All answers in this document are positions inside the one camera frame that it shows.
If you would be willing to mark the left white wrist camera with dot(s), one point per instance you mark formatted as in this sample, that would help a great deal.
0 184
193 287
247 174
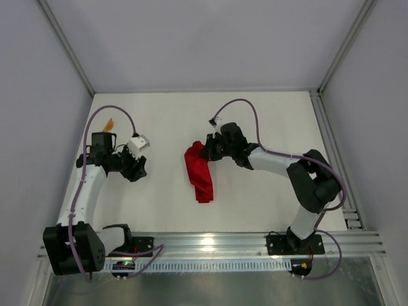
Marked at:
137 144

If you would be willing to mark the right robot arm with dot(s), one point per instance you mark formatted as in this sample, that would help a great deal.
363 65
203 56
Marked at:
314 182

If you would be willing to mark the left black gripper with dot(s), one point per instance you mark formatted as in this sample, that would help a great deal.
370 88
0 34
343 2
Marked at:
134 169

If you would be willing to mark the left aluminium frame post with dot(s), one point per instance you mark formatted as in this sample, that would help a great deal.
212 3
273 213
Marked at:
62 39

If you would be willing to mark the aluminium frame post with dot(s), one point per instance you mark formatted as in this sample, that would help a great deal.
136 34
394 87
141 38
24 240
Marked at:
62 39
352 33

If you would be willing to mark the white slotted cable duct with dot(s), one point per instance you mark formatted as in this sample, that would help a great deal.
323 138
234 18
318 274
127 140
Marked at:
199 265

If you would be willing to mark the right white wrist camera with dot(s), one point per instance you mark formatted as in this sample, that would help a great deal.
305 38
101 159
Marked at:
216 123

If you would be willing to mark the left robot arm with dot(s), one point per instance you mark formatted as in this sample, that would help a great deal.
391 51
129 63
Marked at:
72 245

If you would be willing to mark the orange plastic fork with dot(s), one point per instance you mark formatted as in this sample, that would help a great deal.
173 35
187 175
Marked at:
109 126

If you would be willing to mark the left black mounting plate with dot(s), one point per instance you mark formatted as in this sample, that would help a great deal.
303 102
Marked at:
136 246

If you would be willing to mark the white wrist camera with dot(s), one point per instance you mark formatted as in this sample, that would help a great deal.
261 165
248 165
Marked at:
216 123
137 144

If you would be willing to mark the black mounting plate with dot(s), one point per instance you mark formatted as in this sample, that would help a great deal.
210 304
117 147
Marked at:
136 246
285 245

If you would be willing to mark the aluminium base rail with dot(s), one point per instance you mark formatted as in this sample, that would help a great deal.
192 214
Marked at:
253 245

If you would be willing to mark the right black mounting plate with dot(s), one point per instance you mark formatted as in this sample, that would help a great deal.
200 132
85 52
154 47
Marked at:
285 245

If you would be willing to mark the red cloth napkin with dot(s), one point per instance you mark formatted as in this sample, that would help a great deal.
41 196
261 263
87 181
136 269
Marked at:
198 173

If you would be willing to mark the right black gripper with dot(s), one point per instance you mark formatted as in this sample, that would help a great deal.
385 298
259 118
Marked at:
210 148

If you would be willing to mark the right aluminium frame post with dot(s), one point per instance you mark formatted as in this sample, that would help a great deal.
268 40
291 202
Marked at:
352 33

